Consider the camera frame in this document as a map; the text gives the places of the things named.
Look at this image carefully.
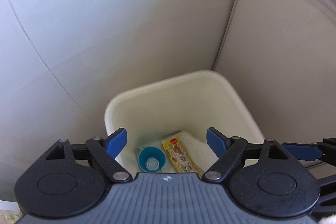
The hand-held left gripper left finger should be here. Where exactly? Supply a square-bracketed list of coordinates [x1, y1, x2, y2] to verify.
[45, 128, 132, 183]

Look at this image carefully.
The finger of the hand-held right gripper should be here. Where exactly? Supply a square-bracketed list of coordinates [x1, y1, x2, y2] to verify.
[282, 138, 336, 162]

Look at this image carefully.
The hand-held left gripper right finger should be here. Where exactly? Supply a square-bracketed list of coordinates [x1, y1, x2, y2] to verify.
[202, 127, 292, 183]

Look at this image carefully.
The white foam net sleeve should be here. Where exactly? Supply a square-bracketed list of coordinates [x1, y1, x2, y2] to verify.
[178, 131, 219, 175]

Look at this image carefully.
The yellow printed carton box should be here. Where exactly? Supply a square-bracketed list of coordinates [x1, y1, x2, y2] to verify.
[161, 136, 204, 179]

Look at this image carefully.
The blue plastic cup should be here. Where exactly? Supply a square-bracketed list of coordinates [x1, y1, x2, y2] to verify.
[138, 147, 167, 173]

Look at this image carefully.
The cream plastic trash bin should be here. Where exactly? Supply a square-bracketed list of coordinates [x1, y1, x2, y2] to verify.
[104, 70, 266, 180]

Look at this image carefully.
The beige counter cabinet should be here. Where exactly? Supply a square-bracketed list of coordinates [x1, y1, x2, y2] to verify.
[212, 0, 336, 168]

